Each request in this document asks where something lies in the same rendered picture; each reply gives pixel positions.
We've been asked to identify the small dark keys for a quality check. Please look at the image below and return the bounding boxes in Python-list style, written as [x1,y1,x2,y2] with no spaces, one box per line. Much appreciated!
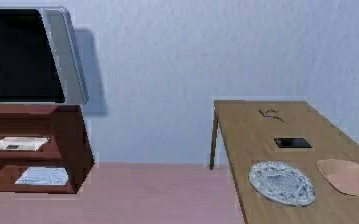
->
[258,109,285,123]

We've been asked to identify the blue-white patterned plate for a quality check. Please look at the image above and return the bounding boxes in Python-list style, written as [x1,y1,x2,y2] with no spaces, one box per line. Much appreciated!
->
[248,161,316,208]

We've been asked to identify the brown wooden table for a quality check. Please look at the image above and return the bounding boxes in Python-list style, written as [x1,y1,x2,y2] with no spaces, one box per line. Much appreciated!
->
[209,99,359,224]

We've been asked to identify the white book with grey patch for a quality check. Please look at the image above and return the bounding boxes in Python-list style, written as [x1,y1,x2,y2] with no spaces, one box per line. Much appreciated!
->
[0,136,50,152]

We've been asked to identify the pale blue patterned book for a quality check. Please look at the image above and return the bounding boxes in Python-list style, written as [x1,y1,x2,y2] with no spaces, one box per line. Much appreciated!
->
[14,166,70,187]

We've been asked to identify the black phone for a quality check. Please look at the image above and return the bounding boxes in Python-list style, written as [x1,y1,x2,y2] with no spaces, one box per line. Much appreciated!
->
[273,136,313,149]

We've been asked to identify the red-brown wooden television stand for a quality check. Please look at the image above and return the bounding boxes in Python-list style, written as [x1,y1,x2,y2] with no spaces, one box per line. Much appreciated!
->
[0,103,95,195]

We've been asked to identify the silver television set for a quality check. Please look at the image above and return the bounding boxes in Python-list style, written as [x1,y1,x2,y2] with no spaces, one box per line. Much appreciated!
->
[0,6,90,105]

